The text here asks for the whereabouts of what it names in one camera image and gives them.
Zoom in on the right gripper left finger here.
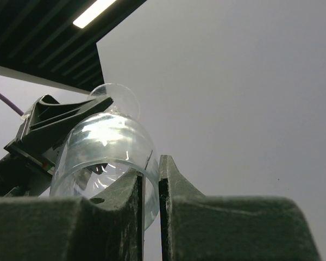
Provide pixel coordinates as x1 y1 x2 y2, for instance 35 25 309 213
0 169 144 260

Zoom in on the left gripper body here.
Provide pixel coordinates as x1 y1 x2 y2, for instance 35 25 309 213
0 127 67 196

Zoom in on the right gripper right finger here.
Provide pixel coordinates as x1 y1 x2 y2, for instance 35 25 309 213
159 155 321 260

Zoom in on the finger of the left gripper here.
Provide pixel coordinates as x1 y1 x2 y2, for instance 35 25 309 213
20 95 114 144

